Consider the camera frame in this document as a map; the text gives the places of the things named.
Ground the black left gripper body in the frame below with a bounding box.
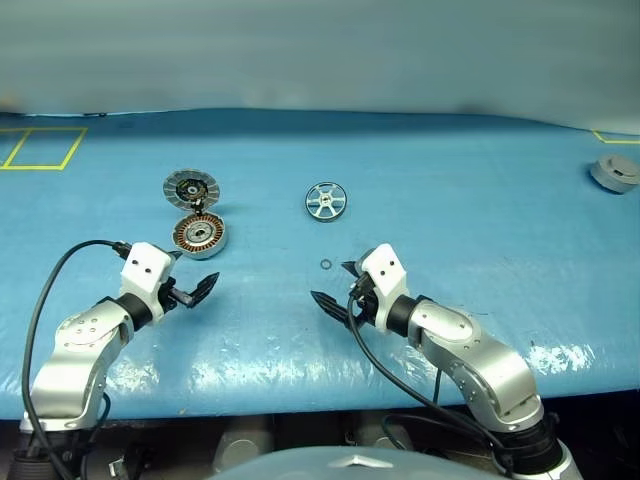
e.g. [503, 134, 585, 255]
[158, 274, 194, 316]

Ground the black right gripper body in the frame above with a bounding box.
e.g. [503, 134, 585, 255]
[347, 272, 382, 329]

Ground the grey motor stator housing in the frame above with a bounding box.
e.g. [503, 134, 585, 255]
[171, 211, 230, 262]

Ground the silver spoked motor rotor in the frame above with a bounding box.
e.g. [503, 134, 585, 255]
[303, 181, 349, 223]

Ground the grey round part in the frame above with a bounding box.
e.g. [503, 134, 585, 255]
[589, 152, 640, 196]

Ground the blue plastic table cover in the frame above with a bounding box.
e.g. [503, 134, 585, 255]
[0, 107, 640, 422]

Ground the grey rounded robot torso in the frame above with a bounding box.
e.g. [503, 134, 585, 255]
[208, 443, 507, 480]

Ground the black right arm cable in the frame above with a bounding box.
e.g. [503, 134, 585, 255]
[346, 292, 516, 474]

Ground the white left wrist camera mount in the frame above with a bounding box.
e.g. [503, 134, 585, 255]
[120, 241, 174, 322]

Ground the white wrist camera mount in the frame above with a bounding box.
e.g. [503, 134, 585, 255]
[359, 242, 412, 334]
[120, 241, 174, 322]

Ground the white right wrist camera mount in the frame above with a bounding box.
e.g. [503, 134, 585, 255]
[359, 242, 412, 334]

